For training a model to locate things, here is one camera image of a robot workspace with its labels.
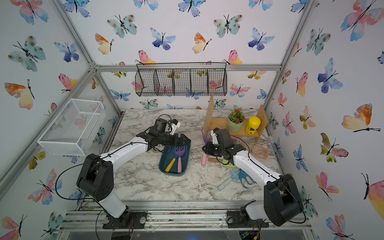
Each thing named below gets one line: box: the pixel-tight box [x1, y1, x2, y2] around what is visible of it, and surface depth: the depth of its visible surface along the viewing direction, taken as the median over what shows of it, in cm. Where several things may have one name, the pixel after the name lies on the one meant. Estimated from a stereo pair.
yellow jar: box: [245, 116, 261, 135], surface depth 93 cm
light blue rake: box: [217, 167, 240, 192], surface depth 90 cm
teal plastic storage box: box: [159, 143, 191, 177], surface depth 93 cm
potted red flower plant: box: [227, 105, 246, 132], surface depth 93 cm
